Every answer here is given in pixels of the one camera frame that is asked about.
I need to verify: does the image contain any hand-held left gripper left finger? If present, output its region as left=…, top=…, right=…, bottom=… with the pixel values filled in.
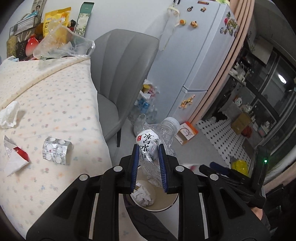
left=26, top=144, right=141, bottom=241

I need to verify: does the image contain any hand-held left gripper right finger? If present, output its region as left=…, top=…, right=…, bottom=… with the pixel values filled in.
left=158, top=144, right=271, bottom=241

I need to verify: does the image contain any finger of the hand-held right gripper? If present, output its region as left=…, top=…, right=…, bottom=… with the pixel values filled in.
left=210, top=162, right=252, bottom=183
left=199, top=164, right=250, bottom=193

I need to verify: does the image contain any crushed clear plastic bottle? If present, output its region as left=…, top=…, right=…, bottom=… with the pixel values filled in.
left=135, top=117, right=181, bottom=188

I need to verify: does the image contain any white paper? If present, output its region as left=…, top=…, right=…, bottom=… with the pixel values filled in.
left=133, top=183, right=154, bottom=207

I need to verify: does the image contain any white trash bin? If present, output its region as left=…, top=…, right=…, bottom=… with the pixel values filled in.
left=124, top=178, right=179, bottom=212

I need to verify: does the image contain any person's right forearm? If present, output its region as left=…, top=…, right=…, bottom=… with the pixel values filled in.
left=251, top=184, right=296, bottom=241

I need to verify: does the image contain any yellow plastic bag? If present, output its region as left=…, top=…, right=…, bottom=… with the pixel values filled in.
left=231, top=160, right=249, bottom=175

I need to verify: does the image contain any orange and white box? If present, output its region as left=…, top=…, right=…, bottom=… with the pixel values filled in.
left=173, top=122, right=199, bottom=145

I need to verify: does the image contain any cardboard box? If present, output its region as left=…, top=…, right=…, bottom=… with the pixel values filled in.
left=231, top=112, right=252, bottom=135

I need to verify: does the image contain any pile of plastic bottles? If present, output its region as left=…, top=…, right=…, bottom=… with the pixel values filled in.
left=129, top=79, right=161, bottom=135

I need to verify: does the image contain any yellow flower magnet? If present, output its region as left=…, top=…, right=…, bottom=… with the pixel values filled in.
left=179, top=95, right=195, bottom=109

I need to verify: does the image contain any silver pill blister pack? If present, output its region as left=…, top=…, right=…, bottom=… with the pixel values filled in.
left=42, top=136, right=73, bottom=166

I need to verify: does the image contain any grey upholstered chair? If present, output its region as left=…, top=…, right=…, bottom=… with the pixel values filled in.
left=89, top=29, right=160, bottom=147

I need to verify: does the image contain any floral tablecloth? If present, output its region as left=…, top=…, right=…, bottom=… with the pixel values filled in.
left=0, top=56, right=114, bottom=239

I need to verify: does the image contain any white refrigerator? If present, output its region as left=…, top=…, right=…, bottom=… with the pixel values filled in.
left=147, top=0, right=240, bottom=126

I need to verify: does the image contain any torn foil wrapper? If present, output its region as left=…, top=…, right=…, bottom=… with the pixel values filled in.
left=3, top=135, right=30, bottom=177

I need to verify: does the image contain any crumpled white tissue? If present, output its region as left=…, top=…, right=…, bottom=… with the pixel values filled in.
left=0, top=101, right=20, bottom=129

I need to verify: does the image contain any white hanging plastic bag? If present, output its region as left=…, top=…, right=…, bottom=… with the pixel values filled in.
left=161, top=6, right=181, bottom=50

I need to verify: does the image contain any cluster of fridge magnets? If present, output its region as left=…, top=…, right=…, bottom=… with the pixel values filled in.
left=221, top=11, right=240, bottom=37

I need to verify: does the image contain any clear plastic bag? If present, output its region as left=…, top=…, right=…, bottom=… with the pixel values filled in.
left=33, top=19, right=96, bottom=61

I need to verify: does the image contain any green tall box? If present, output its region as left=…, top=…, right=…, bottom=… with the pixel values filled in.
left=74, top=2, right=95, bottom=36

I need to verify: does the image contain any red peach-shaped vase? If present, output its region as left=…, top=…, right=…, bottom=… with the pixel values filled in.
left=25, top=34, right=40, bottom=55

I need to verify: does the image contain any black utensil holder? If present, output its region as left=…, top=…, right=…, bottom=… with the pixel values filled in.
left=15, top=40, right=29, bottom=58

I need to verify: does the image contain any yellow snack bag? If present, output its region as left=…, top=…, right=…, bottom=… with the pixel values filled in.
left=43, top=7, right=72, bottom=37

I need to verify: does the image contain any white paper bag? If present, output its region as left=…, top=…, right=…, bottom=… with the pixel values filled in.
left=31, top=0, right=48, bottom=14

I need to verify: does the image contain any black wire basket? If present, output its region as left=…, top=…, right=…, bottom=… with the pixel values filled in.
left=9, top=15, right=40, bottom=36

